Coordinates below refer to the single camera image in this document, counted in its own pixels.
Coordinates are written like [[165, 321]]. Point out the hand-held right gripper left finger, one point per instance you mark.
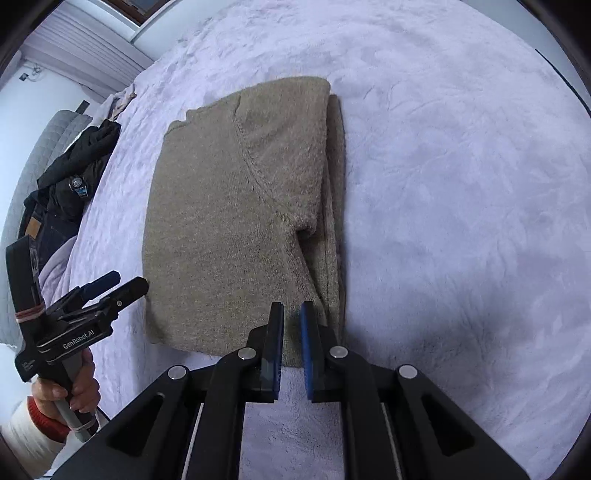
[[278, 339]]

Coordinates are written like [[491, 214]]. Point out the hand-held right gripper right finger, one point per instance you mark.
[[306, 344]]

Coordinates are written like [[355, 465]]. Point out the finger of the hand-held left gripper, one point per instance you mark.
[[131, 290], [104, 282]]

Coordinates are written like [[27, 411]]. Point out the olive brown knit sweater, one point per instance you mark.
[[207, 207]]

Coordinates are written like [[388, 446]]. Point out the person's left forearm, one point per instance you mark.
[[23, 438]]

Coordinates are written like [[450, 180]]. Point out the person's left hand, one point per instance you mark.
[[85, 387]]

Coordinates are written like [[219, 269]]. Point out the dark blue jeans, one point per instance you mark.
[[44, 230]]

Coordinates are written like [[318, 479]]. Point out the black jacket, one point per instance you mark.
[[78, 166]]

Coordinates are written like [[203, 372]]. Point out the pale pink cloth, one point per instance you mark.
[[121, 101]]

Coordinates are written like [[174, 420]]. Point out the lilac fleece blanket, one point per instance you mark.
[[461, 184]]

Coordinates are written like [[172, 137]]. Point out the white radiator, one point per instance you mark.
[[87, 50]]

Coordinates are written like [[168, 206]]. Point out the brown window frame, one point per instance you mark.
[[138, 11]]

